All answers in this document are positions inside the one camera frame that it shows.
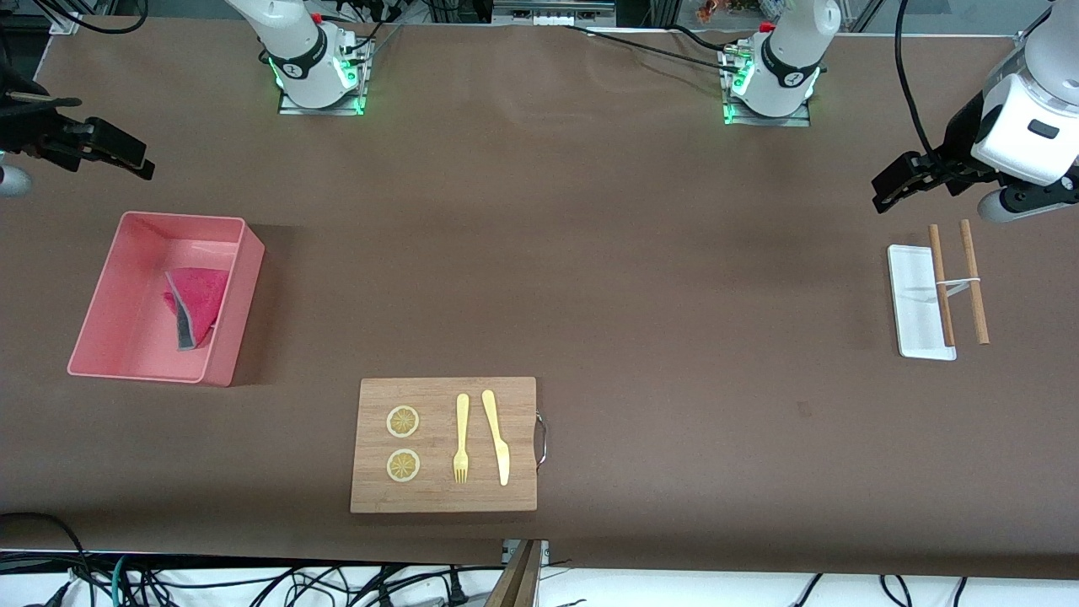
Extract yellow plastic knife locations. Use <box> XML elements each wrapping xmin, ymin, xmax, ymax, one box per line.
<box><xmin>481</xmin><ymin>389</ymin><xmax>511</xmax><ymax>486</ymax></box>

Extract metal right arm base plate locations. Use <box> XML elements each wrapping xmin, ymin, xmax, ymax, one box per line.
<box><xmin>278</xmin><ymin>32</ymin><xmax>369</xmax><ymax>116</ymax></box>

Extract wooden post with metal bracket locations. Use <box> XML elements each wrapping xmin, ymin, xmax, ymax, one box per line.
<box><xmin>485</xmin><ymin>540</ymin><xmax>549</xmax><ymax>607</ymax></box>

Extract looped black floor cable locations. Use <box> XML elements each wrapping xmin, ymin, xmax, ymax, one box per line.
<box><xmin>0</xmin><ymin>512</ymin><xmax>89</xmax><ymax>607</ymax></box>

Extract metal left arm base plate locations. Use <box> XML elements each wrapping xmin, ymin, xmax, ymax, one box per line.
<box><xmin>721</xmin><ymin>46</ymin><xmax>812</xmax><ymax>127</ymax></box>

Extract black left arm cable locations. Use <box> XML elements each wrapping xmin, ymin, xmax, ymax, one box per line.
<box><xmin>892</xmin><ymin>0</ymin><xmax>945</xmax><ymax>169</ymax></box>

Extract grey and pink cloth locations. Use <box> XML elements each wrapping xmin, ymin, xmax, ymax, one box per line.
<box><xmin>163</xmin><ymin>267</ymin><xmax>230</xmax><ymax>351</ymax></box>

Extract long black table cable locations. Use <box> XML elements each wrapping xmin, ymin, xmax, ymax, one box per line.
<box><xmin>563</xmin><ymin>24</ymin><xmax>747</xmax><ymax>75</ymax></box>

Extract tangled black floor cables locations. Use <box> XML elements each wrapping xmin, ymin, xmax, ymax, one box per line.
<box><xmin>126</xmin><ymin>563</ymin><xmax>448</xmax><ymax>607</ymax></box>

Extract wooden cutting board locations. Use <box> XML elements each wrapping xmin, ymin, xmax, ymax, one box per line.
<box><xmin>350</xmin><ymin>377</ymin><xmax>549</xmax><ymax>513</ymax></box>

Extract pink plastic bin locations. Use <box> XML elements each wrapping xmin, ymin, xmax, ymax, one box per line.
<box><xmin>67</xmin><ymin>211</ymin><xmax>266</xmax><ymax>388</ymax></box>

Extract white rack with wooden bars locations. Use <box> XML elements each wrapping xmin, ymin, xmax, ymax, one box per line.
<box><xmin>888</xmin><ymin>219</ymin><xmax>991</xmax><ymax>362</ymax></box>

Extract yellow plastic fork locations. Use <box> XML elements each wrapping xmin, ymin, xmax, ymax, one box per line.
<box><xmin>453</xmin><ymin>394</ymin><xmax>470</xmax><ymax>484</ymax></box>

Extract silver aluminium rail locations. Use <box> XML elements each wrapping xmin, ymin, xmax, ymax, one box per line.
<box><xmin>493</xmin><ymin>0</ymin><xmax>616</xmax><ymax>26</ymax></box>

